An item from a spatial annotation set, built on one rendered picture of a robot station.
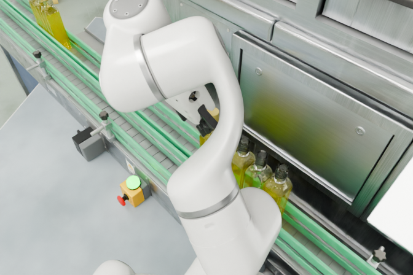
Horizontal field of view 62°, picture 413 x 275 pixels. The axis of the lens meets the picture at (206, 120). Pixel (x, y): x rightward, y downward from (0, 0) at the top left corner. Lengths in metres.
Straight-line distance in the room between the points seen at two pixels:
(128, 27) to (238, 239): 0.28
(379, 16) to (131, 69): 0.50
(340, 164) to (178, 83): 0.62
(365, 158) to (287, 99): 0.23
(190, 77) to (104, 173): 1.00
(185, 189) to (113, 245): 0.81
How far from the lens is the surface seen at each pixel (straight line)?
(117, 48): 0.39
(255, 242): 0.46
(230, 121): 0.37
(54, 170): 1.41
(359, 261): 0.98
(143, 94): 0.37
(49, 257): 1.24
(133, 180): 1.16
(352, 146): 0.86
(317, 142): 0.91
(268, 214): 0.50
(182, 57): 0.36
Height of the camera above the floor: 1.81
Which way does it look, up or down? 47 degrees down
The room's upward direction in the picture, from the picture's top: straight up
